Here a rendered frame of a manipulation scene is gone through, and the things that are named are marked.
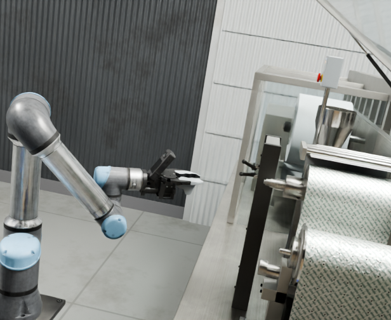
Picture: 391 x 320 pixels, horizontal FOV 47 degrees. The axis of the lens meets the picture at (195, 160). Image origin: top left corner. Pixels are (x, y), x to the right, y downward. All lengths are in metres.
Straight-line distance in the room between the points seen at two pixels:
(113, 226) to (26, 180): 0.30
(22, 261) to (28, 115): 0.42
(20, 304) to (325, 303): 0.86
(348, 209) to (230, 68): 2.91
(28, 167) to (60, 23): 3.15
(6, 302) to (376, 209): 1.07
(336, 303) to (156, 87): 3.35
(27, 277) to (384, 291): 0.96
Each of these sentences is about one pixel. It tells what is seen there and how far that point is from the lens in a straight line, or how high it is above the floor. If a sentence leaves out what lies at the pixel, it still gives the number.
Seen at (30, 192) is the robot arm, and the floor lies 1.17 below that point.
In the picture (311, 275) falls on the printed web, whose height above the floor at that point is 1.23.
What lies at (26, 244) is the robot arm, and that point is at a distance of 1.44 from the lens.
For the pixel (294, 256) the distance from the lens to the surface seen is 1.08.
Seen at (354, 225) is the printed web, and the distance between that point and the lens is 1.29.
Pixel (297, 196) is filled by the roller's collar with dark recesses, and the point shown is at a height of 1.32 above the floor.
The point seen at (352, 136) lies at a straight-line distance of 2.04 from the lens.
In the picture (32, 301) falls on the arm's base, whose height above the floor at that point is 0.88.
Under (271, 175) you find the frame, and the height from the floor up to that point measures 1.35.
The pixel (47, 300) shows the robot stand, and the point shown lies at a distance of 1.59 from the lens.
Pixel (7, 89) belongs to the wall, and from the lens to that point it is 4.79.
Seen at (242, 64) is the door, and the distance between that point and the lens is 4.03.
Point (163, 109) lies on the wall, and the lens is 4.22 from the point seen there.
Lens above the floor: 1.70
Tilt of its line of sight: 15 degrees down
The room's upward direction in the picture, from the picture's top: 9 degrees clockwise
